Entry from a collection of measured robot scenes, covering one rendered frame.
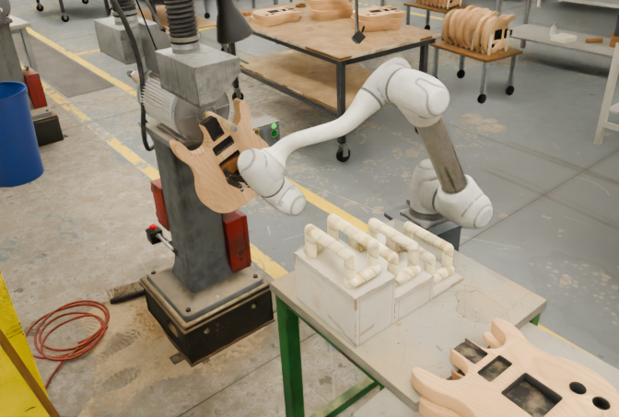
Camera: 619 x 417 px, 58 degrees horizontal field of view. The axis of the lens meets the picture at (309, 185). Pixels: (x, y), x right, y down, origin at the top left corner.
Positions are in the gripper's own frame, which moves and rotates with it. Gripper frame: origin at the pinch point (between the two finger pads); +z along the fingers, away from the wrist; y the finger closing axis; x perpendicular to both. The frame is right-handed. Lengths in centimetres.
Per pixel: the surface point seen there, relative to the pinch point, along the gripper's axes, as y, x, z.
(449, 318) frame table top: 3, -17, -100
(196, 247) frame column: -22, -48, 34
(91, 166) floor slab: -16, -105, 275
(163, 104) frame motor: -4.6, 24.1, 29.2
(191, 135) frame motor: -3.8, 11.4, 18.8
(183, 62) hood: -0.1, 47.7, -1.7
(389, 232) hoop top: 7, 2, -78
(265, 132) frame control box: 26.0, -7.0, 16.6
